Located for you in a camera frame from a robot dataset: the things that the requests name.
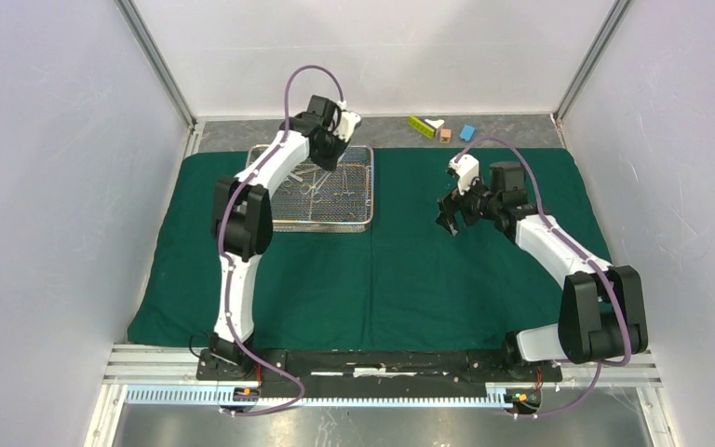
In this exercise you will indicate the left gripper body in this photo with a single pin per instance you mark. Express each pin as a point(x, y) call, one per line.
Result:
point(331, 150)

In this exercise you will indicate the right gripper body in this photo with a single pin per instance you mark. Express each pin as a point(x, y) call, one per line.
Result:
point(476, 203)

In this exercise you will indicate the steel forceps with ring handles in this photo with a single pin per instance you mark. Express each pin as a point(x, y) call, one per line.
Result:
point(313, 184)

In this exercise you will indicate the metal mesh instrument tray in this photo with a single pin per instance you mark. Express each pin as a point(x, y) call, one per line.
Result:
point(293, 213)

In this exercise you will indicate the brown wooden cube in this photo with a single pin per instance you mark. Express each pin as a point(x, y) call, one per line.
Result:
point(445, 136)

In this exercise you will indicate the blue small block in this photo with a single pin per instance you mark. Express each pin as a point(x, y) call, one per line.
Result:
point(467, 133)

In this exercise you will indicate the green surgical cloth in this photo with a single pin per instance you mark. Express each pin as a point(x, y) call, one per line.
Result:
point(403, 284)

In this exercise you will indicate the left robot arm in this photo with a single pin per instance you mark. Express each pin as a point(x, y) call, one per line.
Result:
point(242, 220)

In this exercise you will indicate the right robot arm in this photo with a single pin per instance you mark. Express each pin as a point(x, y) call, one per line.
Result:
point(602, 316)

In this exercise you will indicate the white small block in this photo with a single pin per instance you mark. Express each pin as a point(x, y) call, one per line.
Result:
point(436, 125)

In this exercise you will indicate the yellow-green lego brick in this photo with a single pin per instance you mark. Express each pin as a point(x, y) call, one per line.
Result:
point(422, 126)

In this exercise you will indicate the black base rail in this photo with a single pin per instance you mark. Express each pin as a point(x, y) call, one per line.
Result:
point(461, 378)

